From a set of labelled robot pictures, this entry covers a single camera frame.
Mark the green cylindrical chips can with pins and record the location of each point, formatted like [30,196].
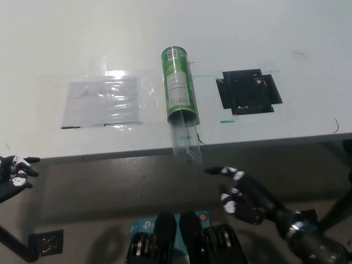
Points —
[178,82]

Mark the clear plastic can lid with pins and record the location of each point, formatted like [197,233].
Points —
[187,143]

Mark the clear plastic taped sheet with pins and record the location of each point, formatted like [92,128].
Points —
[100,103]

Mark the black tape square patch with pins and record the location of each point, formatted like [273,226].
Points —
[248,92]

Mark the teal router box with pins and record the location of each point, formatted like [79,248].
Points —
[143,225]

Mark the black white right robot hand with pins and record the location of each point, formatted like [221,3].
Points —
[253,200]

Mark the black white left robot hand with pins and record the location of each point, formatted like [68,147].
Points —
[11,181]

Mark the clear glossy tape film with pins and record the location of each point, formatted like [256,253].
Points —
[145,90]

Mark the short green tape strip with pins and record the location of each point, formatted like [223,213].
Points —
[227,121]

